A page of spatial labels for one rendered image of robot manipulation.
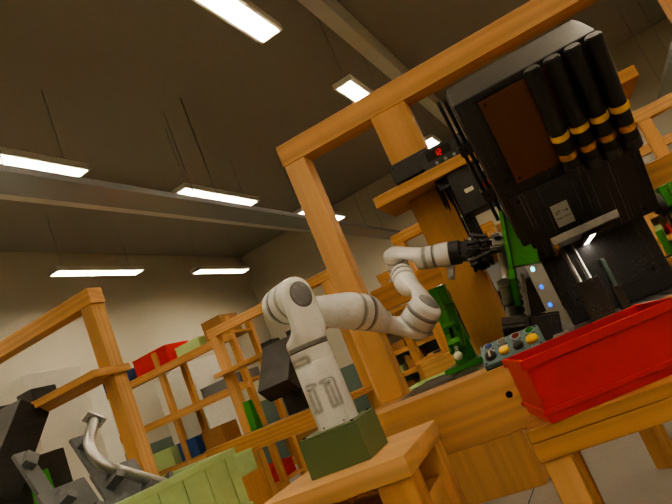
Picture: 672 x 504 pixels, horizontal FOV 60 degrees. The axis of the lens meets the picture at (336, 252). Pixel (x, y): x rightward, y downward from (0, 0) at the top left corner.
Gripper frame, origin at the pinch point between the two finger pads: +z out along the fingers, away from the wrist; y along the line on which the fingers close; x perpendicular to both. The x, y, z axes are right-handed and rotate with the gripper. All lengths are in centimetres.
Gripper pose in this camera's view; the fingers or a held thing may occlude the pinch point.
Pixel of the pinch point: (497, 245)
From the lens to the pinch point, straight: 180.4
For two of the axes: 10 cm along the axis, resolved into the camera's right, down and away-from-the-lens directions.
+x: 3.6, 7.3, 5.8
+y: 1.5, -6.6, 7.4
